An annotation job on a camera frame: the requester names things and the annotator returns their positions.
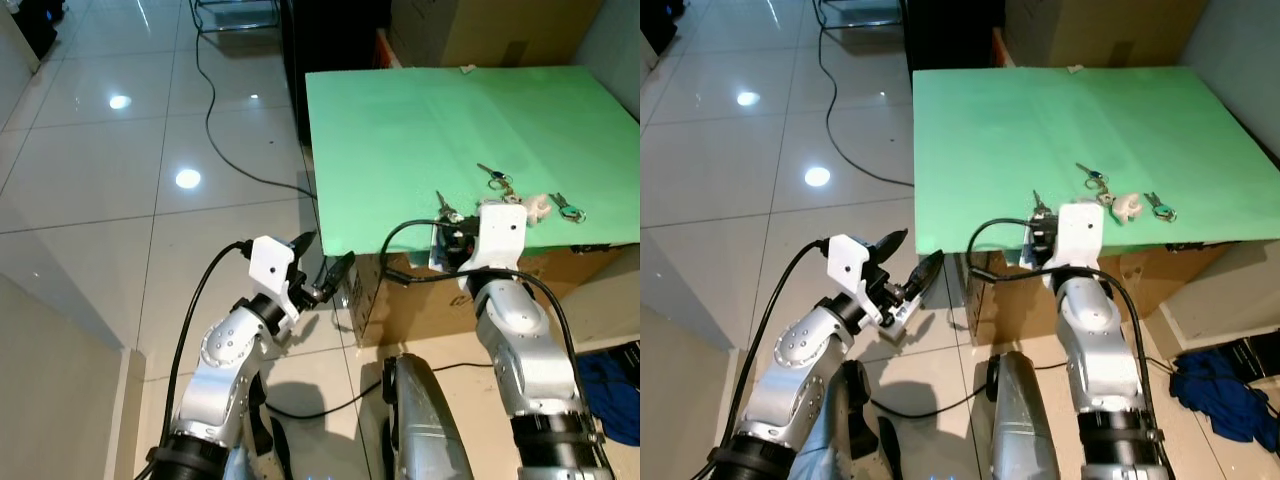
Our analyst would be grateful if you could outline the printed cardboard box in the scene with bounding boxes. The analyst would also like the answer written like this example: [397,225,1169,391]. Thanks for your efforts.
[964,243,1241,347]
[345,245,641,349]

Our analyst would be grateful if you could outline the green table board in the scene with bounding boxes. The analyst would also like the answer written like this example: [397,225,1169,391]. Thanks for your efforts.
[912,66,1280,257]
[303,66,641,259]

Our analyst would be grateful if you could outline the silver left robot leg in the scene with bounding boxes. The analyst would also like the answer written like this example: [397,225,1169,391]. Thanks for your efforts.
[238,370,293,480]
[790,360,907,480]

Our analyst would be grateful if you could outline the black cabinet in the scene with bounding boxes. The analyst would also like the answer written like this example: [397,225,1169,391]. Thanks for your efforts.
[900,0,1011,101]
[278,0,393,147]

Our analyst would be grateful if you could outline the blue cloth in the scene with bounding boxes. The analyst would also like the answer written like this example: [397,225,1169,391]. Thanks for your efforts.
[578,342,641,449]
[1170,345,1280,457]

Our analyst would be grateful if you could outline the large plain cardboard box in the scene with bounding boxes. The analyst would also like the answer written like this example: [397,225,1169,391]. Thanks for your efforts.
[1003,0,1211,69]
[388,0,606,69]

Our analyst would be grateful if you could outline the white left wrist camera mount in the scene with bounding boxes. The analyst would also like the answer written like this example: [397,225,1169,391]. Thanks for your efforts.
[826,233,887,327]
[248,236,301,313]

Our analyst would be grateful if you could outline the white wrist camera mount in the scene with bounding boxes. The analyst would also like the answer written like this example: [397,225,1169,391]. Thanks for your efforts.
[248,236,301,313]
[1040,200,1107,274]
[826,233,887,327]
[455,200,529,277]

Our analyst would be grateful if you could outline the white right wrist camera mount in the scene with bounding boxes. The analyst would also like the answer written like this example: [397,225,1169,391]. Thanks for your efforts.
[455,200,529,277]
[1040,200,1107,274]

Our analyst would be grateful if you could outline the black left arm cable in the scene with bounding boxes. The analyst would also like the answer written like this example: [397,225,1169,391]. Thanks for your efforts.
[172,240,253,446]
[733,238,837,453]

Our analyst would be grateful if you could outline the thin black floor cable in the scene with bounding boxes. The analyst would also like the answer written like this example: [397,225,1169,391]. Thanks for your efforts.
[868,385,993,420]
[262,362,496,421]

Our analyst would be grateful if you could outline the long black floor cable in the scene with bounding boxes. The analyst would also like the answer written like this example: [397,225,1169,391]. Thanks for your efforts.
[193,0,319,199]
[818,0,917,189]

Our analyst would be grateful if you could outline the metal wire rack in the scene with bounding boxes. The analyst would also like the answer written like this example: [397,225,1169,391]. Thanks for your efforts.
[812,0,901,30]
[190,0,283,37]

